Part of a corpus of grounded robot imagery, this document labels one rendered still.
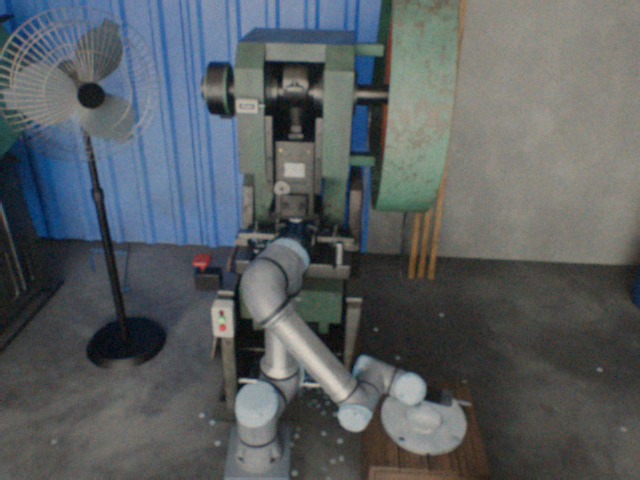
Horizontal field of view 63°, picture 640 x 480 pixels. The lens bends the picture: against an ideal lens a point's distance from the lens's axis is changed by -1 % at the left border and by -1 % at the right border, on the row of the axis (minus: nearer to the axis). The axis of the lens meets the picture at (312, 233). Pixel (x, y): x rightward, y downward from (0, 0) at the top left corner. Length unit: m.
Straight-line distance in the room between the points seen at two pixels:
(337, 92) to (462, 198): 1.77
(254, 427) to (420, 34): 1.17
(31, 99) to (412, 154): 1.35
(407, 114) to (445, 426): 1.06
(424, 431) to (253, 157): 1.10
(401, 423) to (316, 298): 0.54
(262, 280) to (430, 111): 0.66
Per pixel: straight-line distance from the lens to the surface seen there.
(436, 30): 1.58
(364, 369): 1.44
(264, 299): 1.26
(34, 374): 2.85
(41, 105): 2.12
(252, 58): 1.81
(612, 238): 3.84
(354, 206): 2.34
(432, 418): 1.95
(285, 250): 1.36
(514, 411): 2.60
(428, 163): 1.59
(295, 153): 1.90
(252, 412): 1.51
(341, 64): 1.78
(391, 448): 1.87
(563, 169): 3.49
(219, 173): 3.32
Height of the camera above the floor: 1.78
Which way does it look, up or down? 29 degrees down
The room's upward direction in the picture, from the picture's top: 1 degrees clockwise
